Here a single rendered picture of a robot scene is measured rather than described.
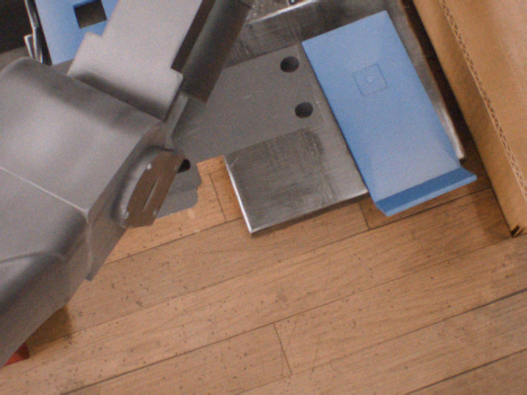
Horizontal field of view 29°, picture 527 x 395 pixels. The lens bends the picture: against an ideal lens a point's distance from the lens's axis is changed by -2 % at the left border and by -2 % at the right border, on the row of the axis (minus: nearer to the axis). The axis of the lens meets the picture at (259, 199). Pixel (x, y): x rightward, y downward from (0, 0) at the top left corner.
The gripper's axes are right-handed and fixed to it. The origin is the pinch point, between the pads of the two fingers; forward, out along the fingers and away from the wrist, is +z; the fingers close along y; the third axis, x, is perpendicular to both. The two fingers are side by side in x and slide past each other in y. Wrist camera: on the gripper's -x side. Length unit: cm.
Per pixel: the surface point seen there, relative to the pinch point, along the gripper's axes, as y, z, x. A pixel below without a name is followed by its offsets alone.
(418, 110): -6.2, 6.7, -20.8
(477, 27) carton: -2.0, 10.7, -28.2
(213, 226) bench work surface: -9.9, 8.0, -3.8
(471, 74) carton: -4.4, 2.6, -24.2
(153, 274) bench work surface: -11.7, 7.2, 1.6
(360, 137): -6.7, 6.5, -16.0
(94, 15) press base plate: 7.9, 16.3, -0.1
